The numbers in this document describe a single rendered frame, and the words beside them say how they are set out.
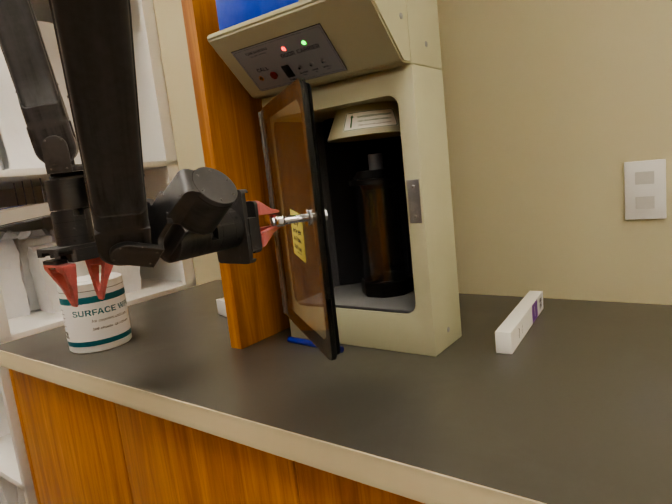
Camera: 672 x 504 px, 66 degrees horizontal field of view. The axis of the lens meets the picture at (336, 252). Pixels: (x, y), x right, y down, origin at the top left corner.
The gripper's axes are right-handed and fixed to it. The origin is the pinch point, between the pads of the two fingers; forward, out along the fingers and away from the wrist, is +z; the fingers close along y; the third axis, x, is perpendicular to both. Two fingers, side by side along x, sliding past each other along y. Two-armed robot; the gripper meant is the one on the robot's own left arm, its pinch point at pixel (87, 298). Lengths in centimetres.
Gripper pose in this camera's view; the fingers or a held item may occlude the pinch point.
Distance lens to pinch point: 95.0
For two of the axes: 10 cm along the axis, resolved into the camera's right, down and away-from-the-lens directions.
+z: 1.2, 9.8, 1.6
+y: 5.9, -2.0, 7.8
